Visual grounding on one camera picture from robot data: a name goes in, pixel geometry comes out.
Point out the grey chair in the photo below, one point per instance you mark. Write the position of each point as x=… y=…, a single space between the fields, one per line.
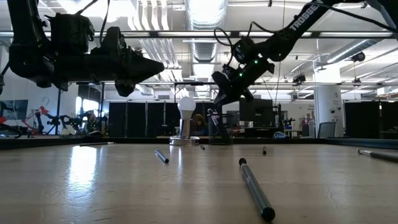
x=326 y=130

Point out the black partition panel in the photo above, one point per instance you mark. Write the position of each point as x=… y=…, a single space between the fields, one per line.
x=360 y=119
x=136 y=119

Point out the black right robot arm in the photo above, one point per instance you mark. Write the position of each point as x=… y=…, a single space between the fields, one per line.
x=295 y=29

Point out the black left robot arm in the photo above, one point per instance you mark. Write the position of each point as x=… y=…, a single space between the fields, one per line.
x=31 y=62

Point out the black mesh pencil cup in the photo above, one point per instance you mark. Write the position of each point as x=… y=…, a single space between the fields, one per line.
x=214 y=137

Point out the white pillar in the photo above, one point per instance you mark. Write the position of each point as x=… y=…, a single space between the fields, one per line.
x=328 y=102

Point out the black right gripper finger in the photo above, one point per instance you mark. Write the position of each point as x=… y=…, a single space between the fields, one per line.
x=221 y=124

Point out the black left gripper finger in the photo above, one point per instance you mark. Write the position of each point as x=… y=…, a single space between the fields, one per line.
x=143 y=67

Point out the person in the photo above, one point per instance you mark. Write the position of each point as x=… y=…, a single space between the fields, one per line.
x=199 y=121

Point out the pen at right edge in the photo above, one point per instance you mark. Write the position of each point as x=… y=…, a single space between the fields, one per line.
x=379 y=155

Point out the red robot arm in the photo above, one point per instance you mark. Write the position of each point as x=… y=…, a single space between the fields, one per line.
x=43 y=110

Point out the black table edge rail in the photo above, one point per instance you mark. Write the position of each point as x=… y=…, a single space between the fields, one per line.
x=31 y=143

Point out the black background robot arm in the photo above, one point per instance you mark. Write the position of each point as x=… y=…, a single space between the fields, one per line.
x=66 y=119

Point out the white bulb lamp chrome base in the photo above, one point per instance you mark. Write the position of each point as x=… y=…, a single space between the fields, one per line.
x=186 y=104

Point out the black monitor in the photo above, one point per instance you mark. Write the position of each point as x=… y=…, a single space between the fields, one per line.
x=256 y=112

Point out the silver ventilation duct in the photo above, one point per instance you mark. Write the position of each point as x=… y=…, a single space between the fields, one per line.
x=205 y=15

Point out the large powder brush silver ferrule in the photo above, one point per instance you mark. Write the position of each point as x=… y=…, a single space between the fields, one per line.
x=212 y=116

